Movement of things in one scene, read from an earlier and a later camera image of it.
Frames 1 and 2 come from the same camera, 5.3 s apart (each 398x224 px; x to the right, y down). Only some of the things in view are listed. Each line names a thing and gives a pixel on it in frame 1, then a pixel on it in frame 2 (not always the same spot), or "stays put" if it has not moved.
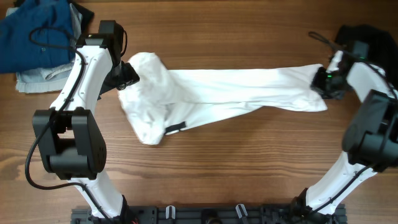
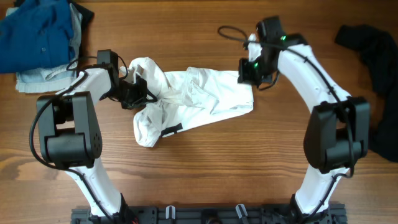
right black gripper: (316, 85) -> (245, 76)
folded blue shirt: (38, 35) stays put
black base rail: (255, 214) stays put
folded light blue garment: (53, 79) stays put
